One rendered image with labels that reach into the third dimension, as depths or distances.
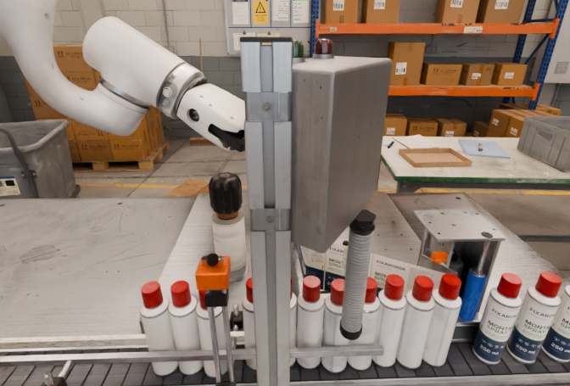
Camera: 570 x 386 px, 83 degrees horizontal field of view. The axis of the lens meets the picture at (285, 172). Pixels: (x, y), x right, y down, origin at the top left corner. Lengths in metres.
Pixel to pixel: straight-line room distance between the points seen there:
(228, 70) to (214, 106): 4.59
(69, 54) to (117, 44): 3.61
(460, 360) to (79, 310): 0.93
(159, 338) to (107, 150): 3.66
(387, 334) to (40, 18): 0.72
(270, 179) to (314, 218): 0.06
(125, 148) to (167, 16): 2.06
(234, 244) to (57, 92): 0.54
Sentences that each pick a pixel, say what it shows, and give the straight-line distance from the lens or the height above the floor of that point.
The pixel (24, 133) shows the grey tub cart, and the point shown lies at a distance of 3.65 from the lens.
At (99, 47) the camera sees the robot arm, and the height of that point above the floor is 1.49.
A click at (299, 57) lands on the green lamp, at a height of 1.48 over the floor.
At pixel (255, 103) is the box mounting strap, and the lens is 0.30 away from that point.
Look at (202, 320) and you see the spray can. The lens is 0.65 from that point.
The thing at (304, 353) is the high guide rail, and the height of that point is 0.96.
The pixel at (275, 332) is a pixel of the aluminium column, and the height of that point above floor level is 1.15.
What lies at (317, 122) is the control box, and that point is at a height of 1.43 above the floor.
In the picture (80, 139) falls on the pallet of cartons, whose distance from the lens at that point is 4.35.
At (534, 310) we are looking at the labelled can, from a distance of 0.82.
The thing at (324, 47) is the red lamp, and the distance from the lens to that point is 0.41.
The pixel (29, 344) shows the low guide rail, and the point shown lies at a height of 0.91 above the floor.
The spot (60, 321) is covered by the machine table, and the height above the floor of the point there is 0.83.
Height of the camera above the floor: 1.50
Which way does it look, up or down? 23 degrees down
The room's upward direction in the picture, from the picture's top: straight up
